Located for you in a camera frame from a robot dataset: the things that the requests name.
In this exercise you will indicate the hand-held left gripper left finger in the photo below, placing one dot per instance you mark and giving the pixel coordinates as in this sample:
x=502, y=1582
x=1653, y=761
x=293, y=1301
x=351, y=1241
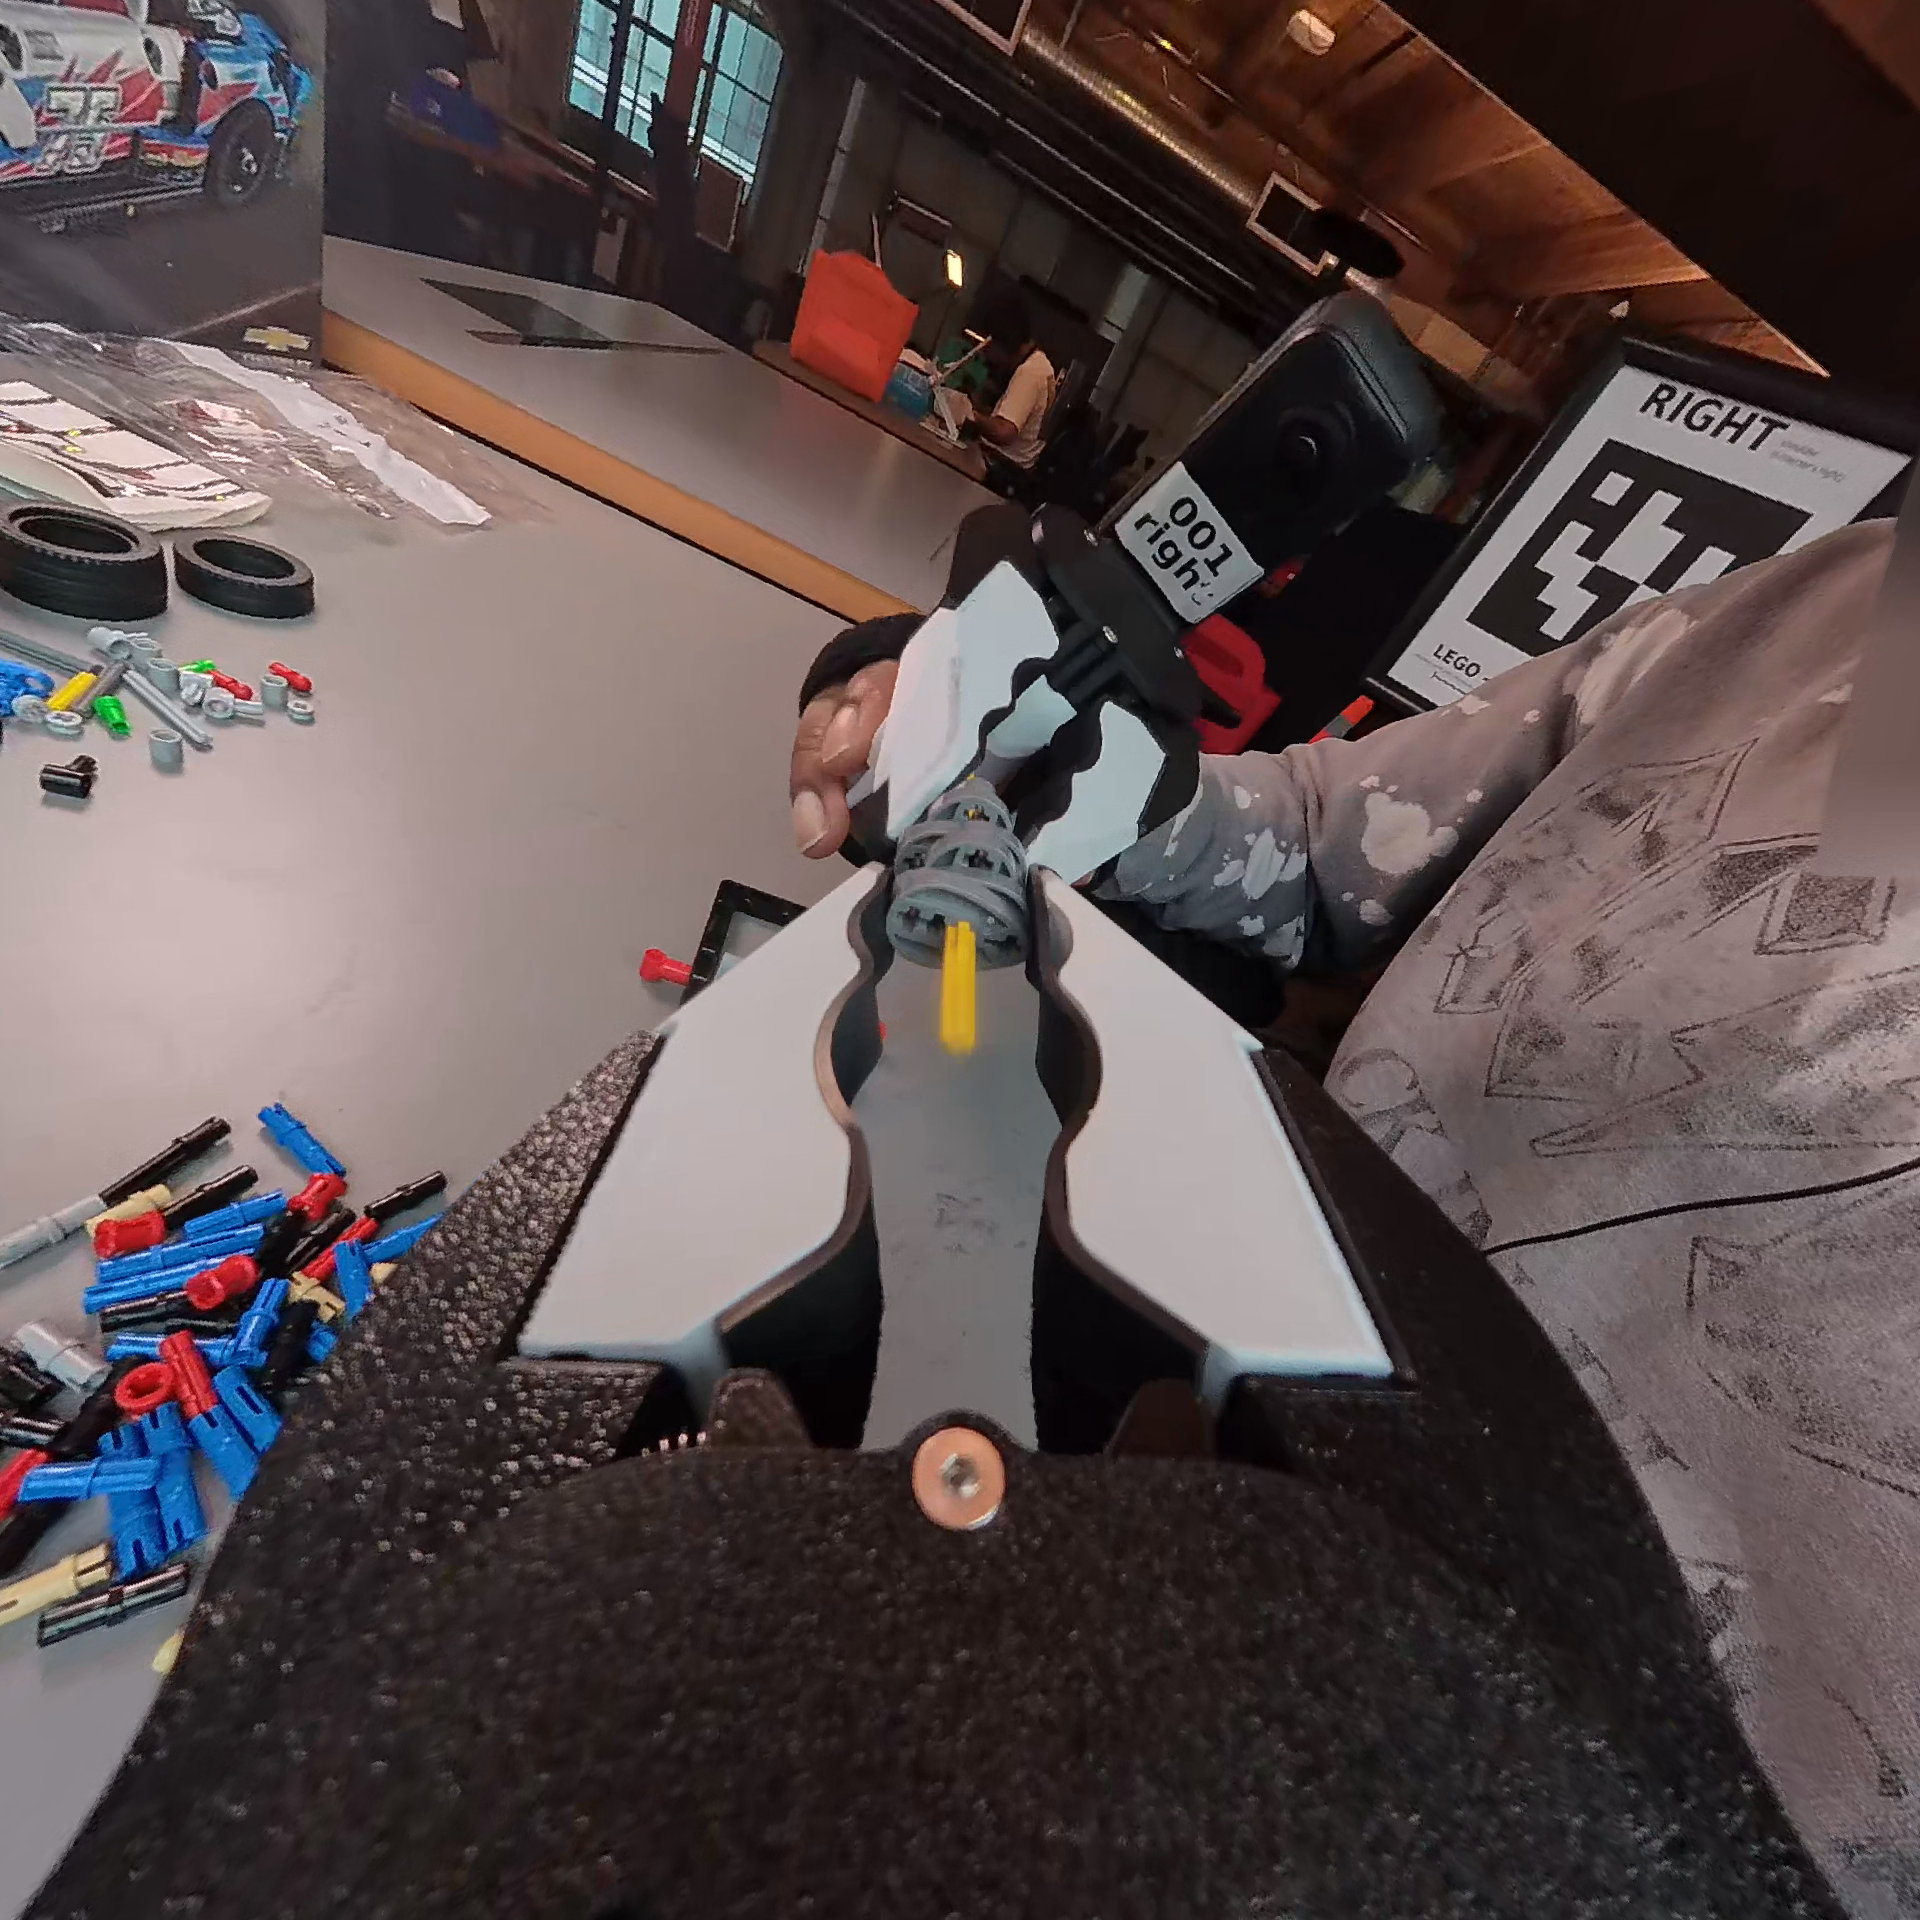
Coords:
x=706, y=1184

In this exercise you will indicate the crumpled clear plastic bags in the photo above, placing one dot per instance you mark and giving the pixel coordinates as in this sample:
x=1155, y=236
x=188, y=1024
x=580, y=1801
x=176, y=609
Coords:
x=359, y=435

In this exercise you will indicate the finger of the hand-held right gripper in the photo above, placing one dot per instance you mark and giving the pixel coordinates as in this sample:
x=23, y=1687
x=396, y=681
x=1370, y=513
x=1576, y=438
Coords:
x=960, y=692
x=1109, y=797

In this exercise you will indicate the grey desk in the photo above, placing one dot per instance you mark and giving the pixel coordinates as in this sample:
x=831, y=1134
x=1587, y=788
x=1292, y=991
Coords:
x=452, y=825

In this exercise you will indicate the black toy frame assembly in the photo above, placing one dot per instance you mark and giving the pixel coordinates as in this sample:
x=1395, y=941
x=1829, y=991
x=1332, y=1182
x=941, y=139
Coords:
x=735, y=908

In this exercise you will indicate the pile of small toy pins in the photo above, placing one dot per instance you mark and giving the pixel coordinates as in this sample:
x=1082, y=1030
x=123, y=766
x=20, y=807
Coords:
x=182, y=1320

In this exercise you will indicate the striped sticker sheet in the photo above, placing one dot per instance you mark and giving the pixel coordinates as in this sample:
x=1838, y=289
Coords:
x=119, y=465

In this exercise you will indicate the dark toy set box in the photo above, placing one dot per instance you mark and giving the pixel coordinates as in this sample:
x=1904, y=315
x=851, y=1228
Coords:
x=149, y=224

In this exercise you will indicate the cluster of mixed toy parts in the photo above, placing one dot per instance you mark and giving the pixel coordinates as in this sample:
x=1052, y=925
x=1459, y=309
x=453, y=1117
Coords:
x=165, y=699

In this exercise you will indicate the yellow toy axle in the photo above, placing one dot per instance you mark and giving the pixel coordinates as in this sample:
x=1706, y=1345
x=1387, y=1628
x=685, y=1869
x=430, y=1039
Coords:
x=956, y=991

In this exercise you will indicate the black-framed tag sign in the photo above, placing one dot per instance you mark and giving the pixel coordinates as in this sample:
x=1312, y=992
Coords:
x=1652, y=510

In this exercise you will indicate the wood-edged grey table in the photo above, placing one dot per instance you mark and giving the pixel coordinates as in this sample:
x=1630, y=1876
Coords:
x=676, y=422

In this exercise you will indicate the paned window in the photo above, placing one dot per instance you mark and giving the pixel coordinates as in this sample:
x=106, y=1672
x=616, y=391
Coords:
x=676, y=67

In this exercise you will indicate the dark flat sheet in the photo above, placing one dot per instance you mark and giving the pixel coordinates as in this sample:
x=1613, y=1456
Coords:
x=557, y=318

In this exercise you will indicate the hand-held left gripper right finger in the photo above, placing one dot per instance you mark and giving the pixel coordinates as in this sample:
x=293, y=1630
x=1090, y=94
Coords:
x=1215, y=1201

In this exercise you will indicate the person's grey sweatshirt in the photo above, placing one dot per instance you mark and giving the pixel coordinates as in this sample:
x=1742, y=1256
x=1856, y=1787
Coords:
x=1652, y=975

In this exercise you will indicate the person's right forearm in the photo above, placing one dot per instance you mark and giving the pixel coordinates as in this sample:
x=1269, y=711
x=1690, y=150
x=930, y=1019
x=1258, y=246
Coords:
x=1276, y=856

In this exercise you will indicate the grey oval toy cam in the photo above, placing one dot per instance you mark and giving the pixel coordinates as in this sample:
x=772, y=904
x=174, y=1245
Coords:
x=975, y=803
x=1010, y=886
x=938, y=839
x=918, y=923

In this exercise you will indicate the black toy connector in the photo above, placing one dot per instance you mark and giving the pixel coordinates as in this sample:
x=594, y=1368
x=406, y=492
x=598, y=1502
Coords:
x=68, y=776

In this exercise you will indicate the black rubber toy tire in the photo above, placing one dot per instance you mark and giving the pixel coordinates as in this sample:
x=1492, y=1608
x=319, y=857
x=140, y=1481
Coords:
x=83, y=599
x=247, y=605

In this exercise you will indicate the person's right hand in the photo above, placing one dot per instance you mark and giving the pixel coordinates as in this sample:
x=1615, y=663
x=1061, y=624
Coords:
x=832, y=764

